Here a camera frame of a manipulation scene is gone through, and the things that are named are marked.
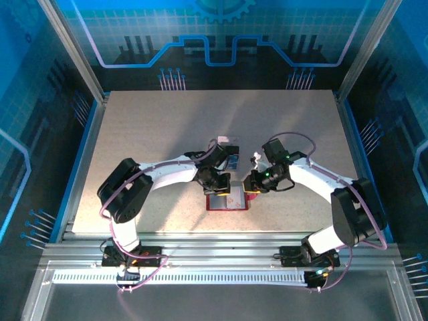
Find aluminium corner post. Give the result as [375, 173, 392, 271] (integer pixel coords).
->
[336, 0, 404, 101]
[35, 0, 110, 103]

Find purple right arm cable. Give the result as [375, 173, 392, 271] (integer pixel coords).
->
[266, 131, 389, 294]

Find aluminium lower frame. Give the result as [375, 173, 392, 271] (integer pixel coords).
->
[19, 260, 424, 321]

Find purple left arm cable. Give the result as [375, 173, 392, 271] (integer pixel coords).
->
[100, 138, 220, 294]

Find red leather card holder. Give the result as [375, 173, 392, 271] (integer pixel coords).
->
[205, 182, 257, 212]

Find small black controller board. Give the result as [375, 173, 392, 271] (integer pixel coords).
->
[115, 267, 141, 289]
[304, 270, 330, 290]

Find white red-patterned credit card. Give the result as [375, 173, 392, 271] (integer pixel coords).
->
[224, 195, 244, 209]

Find aluminium front frame rail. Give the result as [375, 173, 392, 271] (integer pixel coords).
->
[39, 231, 402, 268]

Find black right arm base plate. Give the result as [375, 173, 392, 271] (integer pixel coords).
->
[279, 245, 341, 268]

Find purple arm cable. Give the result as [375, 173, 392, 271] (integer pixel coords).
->
[100, 138, 220, 294]
[266, 131, 389, 294]

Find aluminium side rail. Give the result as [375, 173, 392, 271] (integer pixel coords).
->
[49, 93, 111, 243]
[334, 92, 395, 243]

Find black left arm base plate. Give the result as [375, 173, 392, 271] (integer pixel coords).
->
[102, 245, 165, 268]

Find white slotted cable duct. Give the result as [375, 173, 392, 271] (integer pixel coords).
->
[51, 271, 308, 286]

